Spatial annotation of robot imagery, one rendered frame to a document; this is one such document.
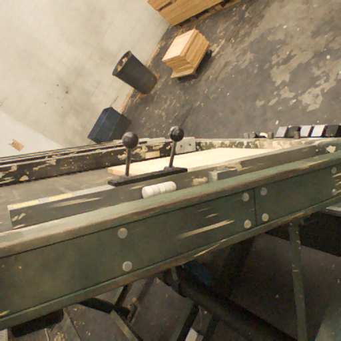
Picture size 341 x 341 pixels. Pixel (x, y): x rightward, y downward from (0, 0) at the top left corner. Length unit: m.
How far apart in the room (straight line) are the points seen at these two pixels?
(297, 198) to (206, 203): 0.24
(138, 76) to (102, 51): 1.28
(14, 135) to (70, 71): 2.07
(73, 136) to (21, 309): 5.89
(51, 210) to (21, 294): 0.27
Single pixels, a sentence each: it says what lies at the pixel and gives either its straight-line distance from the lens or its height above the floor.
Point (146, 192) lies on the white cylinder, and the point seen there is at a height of 1.41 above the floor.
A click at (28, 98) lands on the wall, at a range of 6.20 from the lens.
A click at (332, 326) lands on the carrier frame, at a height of 0.79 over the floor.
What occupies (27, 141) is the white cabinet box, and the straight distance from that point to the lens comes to 4.78.
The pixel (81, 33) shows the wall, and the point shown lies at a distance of 6.54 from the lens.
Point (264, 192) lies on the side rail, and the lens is 0.63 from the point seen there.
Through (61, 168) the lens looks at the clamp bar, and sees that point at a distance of 1.41.
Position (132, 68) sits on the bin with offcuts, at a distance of 5.49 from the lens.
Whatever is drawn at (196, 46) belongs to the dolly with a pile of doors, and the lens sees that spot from 4.48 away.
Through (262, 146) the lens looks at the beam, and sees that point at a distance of 1.34.
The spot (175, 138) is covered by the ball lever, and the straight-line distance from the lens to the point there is 0.75.
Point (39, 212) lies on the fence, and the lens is 0.69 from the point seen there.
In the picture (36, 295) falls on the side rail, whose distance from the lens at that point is 0.47.
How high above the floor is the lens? 1.75
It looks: 29 degrees down
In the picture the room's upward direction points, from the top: 57 degrees counter-clockwise
